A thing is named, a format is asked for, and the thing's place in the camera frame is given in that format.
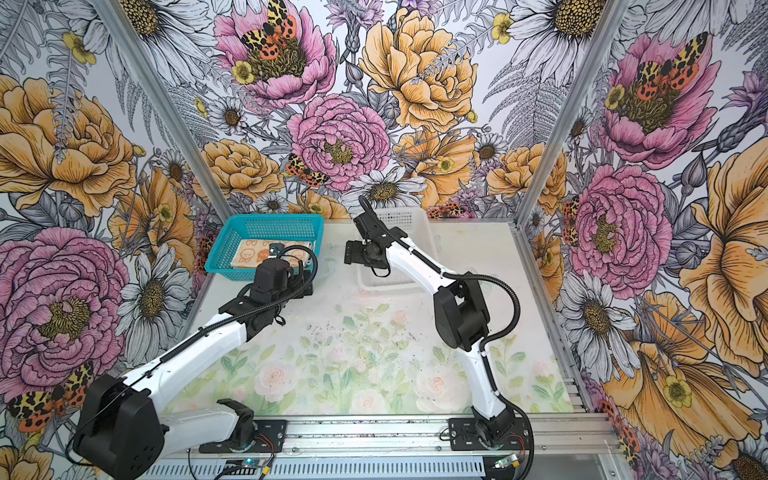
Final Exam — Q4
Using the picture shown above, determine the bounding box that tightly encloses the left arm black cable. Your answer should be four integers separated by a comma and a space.
64, 244, 319, 468

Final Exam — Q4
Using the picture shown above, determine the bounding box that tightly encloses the white vented cable duct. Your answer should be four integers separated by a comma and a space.
142, 456, 486, 479

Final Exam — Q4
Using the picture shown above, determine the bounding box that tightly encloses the aluminium front rail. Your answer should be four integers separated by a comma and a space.
107, 413, 622, 460

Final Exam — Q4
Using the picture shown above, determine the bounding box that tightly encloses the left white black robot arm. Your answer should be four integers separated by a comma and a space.
65, 257, 318, 479

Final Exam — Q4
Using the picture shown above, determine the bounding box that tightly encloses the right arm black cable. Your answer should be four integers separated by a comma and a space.
358, 195, 535, 480

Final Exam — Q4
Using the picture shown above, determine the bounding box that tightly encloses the orange patterned towel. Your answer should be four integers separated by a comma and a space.
230, 238, 314, 270

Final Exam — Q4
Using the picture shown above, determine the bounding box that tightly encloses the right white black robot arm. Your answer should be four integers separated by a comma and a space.
344, 209, 520, 447

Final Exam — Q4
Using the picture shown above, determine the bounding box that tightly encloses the teal plastic basket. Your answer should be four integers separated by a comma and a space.
205, 214, 325, 282

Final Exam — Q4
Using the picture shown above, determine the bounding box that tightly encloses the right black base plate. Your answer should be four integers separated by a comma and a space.
447, 417, 533, 452

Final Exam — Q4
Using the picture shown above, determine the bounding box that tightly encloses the right aluminium frame post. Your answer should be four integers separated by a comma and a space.
514, 0, 630, 229

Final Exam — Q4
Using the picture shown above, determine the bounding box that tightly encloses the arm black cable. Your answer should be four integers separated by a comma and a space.
64, 244, 319, 468
358, 195, 535, 480

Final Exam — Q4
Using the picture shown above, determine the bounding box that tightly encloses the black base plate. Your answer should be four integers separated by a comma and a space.
447, 417, 533, 452
198, 418, 288, 454

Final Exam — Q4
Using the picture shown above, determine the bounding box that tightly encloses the white plastic basket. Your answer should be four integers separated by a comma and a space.
354, 207, 449, 294

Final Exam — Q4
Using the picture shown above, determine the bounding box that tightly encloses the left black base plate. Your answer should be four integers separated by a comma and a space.
198, 418, 288, 454

